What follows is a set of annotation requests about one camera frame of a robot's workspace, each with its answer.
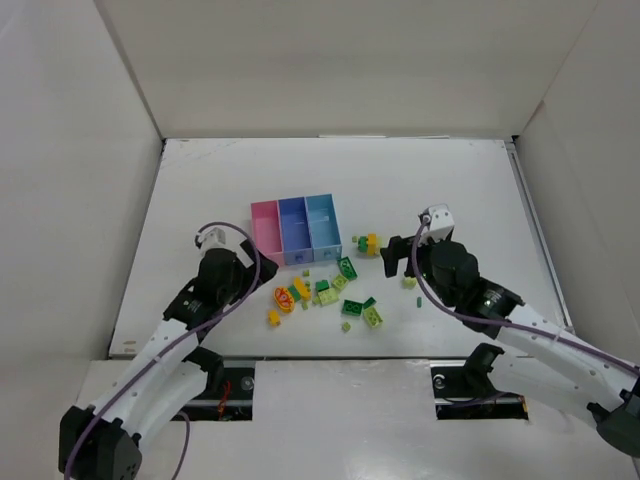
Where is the small dark green slope lego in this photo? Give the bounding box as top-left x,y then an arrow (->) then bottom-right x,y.
363,297 -> 376,309

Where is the lime rounded lego brick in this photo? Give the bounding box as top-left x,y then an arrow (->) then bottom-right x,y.
313,288 -> 339,306

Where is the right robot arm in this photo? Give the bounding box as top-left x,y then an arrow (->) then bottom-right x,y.
380,236 -> 639,458

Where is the pale lime lego cube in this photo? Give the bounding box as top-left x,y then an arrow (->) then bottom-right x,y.
403,277 -> 417,289

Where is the light blue container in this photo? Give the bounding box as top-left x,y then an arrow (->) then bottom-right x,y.
305,194 -> 342,262

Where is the purple container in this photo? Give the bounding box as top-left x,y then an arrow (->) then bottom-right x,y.
278,197 -> 313,265

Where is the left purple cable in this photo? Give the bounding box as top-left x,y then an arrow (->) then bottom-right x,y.
63,221 -> 262,480

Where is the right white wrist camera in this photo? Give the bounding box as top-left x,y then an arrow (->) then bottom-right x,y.
419,204 -> 455,244

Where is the orange printed lego plate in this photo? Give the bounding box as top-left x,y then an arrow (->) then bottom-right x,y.
273,287 -> 296,313

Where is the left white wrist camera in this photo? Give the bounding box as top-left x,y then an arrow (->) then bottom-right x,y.
195,226 -> 226,252

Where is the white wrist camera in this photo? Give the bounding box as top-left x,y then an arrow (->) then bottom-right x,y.
195,226 -> 226,252
419,204 -> 455,244

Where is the dark green lego plate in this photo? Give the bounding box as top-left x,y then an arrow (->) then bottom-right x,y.
338,256 -> 358,281

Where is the lime 2x2 lego brick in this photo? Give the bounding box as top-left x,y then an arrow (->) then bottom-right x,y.
363,306 -> 384,329

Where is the dark green 2x2 lego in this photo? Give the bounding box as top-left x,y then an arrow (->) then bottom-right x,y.
341,299 -> 363,317

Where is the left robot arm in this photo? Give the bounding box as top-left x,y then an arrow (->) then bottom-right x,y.
58,240 -> 279,479

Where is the light green square lego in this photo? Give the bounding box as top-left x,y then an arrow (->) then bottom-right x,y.
332,274 -> 349,292

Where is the small yellow lego brick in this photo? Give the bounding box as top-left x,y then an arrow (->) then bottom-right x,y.
268,310 -> 281,327

